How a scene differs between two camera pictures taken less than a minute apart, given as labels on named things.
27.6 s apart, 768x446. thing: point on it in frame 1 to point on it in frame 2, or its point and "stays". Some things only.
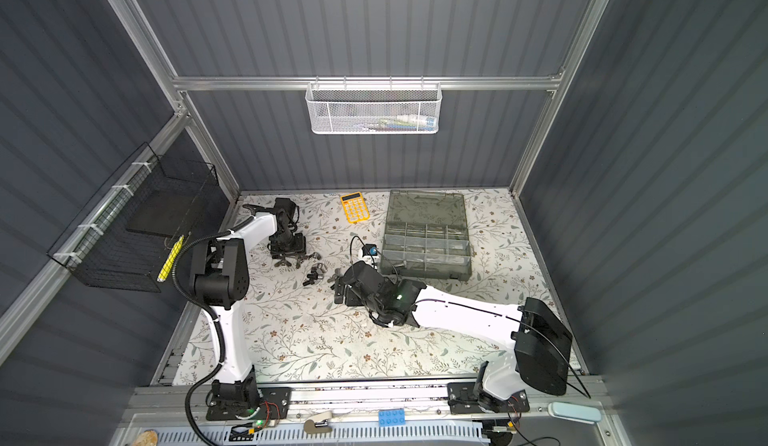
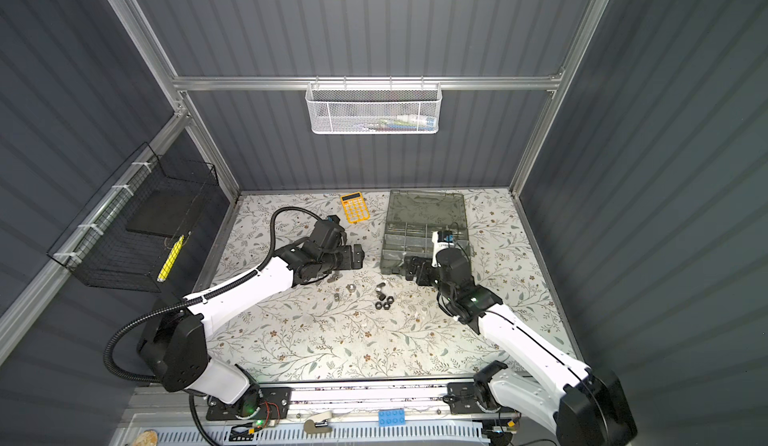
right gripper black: [339, 288] to [426, 265]
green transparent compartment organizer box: [426, 236] stays
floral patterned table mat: [299, 332] stays
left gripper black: [300, 247] to [348, 262]
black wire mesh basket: [129, 237] stays
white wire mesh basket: [373, 108] stays
